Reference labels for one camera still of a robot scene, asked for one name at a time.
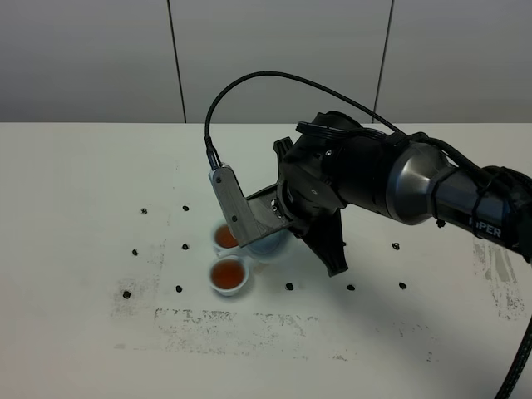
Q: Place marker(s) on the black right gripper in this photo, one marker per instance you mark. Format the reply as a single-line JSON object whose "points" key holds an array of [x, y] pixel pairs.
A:
{"points": [[322, 173]]}

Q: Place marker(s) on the light blue porcelain teapot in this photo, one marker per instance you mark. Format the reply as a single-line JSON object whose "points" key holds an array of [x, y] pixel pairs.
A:
{"points": [[270, 249]]}

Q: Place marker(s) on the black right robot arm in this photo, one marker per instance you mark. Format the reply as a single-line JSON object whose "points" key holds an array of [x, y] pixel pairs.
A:
{"points": [[412, 178]]}

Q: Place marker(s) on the far light blue teacup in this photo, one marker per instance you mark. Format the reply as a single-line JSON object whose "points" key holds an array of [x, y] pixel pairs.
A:
{"points": [[224, 243]]}

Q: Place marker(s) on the light blue teacup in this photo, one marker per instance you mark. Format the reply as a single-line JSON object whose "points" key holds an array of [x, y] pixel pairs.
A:
{"points": [[224, 243], [228, 275]]}

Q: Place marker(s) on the near light blue teacup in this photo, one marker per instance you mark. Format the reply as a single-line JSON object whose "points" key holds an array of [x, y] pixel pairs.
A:
{"points": [[228, 275]]}

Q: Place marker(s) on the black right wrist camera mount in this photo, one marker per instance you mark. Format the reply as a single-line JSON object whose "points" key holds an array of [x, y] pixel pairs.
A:
{"points": [[249, 218]]}

